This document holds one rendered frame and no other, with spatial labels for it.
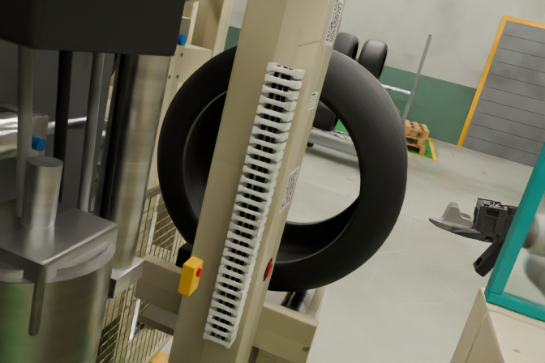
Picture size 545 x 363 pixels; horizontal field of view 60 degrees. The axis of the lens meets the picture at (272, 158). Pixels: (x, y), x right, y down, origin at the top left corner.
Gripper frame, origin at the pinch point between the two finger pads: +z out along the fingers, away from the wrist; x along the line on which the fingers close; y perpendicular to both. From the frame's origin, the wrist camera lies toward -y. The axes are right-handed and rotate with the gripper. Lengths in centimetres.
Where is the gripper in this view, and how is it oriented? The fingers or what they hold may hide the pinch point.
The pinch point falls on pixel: (434, 223)
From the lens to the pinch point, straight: 117.8
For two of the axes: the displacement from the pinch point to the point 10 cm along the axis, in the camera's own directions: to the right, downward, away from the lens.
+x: -2.8, 1.8, -9.4
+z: -9.5, -1.8, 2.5
